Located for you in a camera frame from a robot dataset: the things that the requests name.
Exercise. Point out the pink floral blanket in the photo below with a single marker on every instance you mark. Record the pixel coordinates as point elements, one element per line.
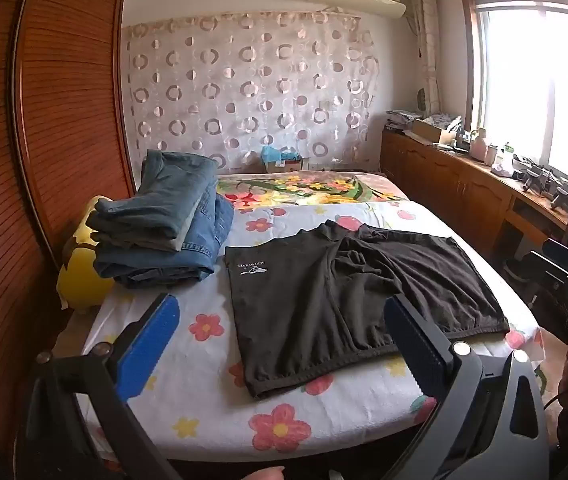
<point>314,187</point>

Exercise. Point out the white floral bed sheet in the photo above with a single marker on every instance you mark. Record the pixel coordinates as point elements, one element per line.
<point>203,360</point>

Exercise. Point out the white bottle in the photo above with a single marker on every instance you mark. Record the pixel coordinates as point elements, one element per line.
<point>492,155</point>

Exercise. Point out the yellow pillow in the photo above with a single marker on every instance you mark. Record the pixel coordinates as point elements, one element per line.
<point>81,275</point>

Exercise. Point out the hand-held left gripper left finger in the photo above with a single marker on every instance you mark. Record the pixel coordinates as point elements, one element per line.
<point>148,345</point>

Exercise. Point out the open cardboard box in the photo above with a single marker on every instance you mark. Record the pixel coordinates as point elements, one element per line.
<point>431,132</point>

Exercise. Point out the beige window curtain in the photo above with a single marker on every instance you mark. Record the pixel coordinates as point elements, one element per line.
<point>426,45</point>

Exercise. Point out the person's left hand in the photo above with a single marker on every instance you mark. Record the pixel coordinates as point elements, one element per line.
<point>264,474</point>

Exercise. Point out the stack of folded cloths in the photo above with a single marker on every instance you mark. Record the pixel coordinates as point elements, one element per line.
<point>399,120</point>

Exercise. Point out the circle-patterned wall curtain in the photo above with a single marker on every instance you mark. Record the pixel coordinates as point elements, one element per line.
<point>244,90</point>

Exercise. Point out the cardboard box with blue cloth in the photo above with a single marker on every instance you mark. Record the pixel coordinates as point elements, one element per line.
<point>284,160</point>

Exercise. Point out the wooden cabinet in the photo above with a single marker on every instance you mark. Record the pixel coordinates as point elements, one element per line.
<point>444,180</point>

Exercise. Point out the window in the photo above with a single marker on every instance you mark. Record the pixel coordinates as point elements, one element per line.
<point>529,75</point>

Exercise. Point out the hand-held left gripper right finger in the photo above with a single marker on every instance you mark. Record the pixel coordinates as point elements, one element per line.
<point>409,340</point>

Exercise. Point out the folded grey-blue jeans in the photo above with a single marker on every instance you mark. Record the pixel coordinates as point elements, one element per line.
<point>163,200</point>

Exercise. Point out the folded blue jeans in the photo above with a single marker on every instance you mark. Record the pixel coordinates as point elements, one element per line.
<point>163,265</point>

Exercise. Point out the wooden louvered wardrobe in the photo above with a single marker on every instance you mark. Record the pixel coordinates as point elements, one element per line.
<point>38,135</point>

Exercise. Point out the black pants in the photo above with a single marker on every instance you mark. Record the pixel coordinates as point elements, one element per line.
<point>324,300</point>

